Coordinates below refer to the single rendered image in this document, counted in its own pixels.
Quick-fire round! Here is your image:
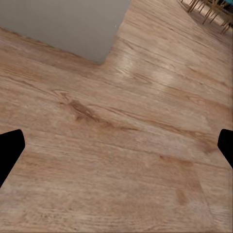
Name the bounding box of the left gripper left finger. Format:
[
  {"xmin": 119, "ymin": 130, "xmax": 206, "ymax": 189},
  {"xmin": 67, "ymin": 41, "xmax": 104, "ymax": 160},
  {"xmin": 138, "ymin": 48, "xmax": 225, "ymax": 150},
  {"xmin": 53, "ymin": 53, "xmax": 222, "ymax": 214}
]
[{"xmin": 0, "ymin": 129, "xmax": 25, "ymax": 188}]

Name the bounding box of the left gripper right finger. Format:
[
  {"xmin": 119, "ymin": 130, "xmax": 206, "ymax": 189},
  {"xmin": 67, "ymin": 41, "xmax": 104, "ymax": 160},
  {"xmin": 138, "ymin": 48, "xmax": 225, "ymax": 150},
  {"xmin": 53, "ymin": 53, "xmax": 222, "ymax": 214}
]
[{"xmin": 217, "ymin": 129, "xmax": 233, "ymax": 168}]

